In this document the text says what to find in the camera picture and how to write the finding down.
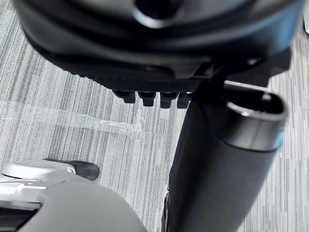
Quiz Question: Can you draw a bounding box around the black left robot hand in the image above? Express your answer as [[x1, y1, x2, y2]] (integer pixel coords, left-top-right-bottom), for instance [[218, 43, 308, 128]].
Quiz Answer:
[[12, 0, 305, 232]]

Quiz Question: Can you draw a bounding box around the clear tape strip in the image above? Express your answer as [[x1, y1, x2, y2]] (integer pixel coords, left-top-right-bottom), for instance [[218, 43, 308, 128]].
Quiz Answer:
[[0, 100, 143, 136]]

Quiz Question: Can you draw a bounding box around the dark robot foot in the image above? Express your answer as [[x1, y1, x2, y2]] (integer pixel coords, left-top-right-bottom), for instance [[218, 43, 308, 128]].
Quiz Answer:
[[42, 158, 101, 181]]

